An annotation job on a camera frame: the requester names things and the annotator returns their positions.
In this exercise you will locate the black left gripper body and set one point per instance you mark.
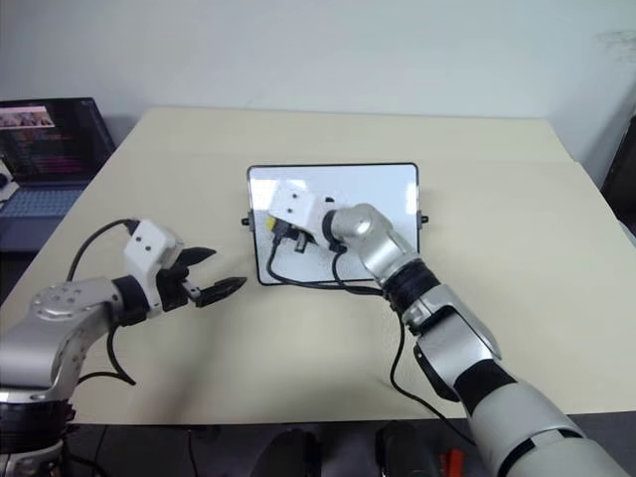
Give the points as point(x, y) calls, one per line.
point(171, 288)

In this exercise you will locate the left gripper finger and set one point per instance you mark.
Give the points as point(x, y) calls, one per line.
point(223, 288)
point(199, 255)

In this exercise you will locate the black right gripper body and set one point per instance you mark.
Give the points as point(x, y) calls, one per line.
point(299, 242)

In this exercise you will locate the yellow whiteboard eraser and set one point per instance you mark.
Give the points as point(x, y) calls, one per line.
point(271, 223)

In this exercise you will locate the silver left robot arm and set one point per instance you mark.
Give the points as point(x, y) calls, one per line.
point(59, 318)

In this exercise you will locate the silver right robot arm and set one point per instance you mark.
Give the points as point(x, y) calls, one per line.
point(377, 238)

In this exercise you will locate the black-framed small whiteboard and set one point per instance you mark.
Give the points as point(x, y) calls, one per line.
point(348, 184)

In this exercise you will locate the open laptop computer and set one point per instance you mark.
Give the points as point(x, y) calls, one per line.
point(45, 149)

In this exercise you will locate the dark rounded shape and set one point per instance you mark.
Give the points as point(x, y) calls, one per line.
point(402, 447)

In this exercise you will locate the small red object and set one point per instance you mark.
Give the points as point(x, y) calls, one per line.
point(450, 458)

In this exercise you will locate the black furniture piece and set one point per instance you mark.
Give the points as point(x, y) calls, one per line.
point(621, 169)

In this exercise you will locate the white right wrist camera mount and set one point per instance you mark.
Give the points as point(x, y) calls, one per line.
point(294, 205)

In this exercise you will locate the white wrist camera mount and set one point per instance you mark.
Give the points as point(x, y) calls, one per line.
point(294, 205)
point(149, 248)

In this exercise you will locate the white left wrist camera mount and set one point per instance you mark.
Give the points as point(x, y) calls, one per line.
point(149, 248)

